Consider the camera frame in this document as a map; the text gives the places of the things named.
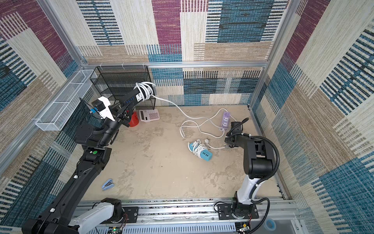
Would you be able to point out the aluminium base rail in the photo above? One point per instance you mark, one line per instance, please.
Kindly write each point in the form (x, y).
(203, 216)

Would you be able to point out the teal tape roll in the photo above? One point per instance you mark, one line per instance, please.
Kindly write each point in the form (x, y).
(270, 225)

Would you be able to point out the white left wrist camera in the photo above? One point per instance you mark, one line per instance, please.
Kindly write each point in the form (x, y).
(102, 106)

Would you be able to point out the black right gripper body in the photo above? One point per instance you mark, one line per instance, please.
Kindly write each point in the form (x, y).
(231, 140)

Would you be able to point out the purple power strip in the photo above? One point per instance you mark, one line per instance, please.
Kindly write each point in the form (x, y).
(225, 120)

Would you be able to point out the black power strip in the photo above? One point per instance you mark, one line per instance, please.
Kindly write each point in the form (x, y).
(140, 94)

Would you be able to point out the blue stapler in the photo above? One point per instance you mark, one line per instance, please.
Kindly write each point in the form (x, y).
(108, 185)

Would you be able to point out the teal power strip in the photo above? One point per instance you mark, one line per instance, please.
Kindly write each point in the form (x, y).
(200, 150)

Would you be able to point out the pink white calculator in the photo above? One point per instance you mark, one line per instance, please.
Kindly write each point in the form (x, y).
(149, 115)

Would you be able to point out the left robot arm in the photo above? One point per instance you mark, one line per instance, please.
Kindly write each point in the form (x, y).
(57, 217)

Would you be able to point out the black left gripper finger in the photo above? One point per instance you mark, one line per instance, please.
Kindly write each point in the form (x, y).
(123, 102)
(129, 107)

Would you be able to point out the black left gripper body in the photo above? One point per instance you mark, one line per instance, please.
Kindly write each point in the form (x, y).
(122, 122)

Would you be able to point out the white wire mesh basket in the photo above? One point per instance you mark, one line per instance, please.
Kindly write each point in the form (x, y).
(58, 113)

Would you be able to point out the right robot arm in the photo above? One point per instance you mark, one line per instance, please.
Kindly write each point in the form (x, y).
(259, 164)

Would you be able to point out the black wire mesh shelf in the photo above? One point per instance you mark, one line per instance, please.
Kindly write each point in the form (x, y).
(114, 82)

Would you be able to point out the red metal pencil cup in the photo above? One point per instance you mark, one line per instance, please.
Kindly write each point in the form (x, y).
(134, 120)

